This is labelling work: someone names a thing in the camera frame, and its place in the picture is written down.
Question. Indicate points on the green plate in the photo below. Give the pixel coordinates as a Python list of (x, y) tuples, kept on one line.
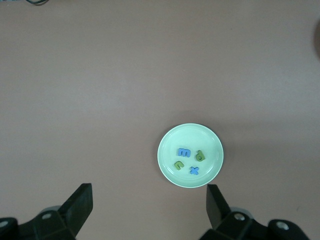
[(190, 137)]

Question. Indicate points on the green letter r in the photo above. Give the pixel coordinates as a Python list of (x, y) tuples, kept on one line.
[(179, 165)]

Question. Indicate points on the blue letter x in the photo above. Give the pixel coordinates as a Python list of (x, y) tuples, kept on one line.
[(194, 170)]

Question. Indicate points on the blue letter m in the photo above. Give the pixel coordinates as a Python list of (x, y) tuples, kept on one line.
[(184, 152)]

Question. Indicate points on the brown table mat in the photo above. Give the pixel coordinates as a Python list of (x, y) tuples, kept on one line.
[(100, 75)]

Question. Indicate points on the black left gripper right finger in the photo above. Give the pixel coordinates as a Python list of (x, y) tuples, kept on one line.
[(220, 212)]

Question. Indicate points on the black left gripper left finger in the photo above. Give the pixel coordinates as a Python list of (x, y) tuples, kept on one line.
[(72, 210)]

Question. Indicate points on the green letter p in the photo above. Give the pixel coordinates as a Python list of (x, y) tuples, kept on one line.
[(200, 156)]

